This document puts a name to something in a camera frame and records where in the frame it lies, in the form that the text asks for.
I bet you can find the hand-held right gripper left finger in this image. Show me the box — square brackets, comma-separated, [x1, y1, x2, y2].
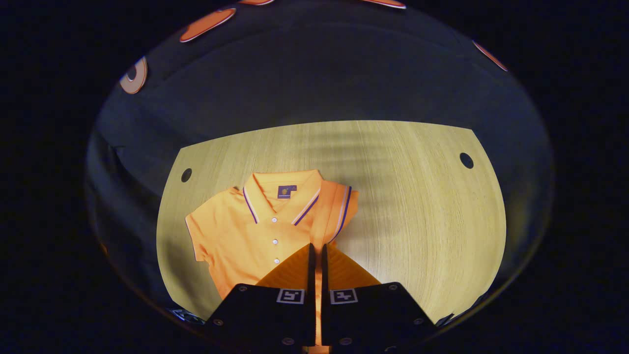
[204, 242, 316, 354]

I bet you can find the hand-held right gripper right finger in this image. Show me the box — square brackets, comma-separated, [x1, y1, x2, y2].
[321, 243, 437, 354]

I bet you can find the orange T-shirt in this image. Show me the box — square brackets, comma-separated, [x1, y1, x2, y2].
[185, 169, 360, 348]

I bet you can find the black backdrop cloth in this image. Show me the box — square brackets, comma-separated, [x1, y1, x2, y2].
[84, 0, 556, 315]

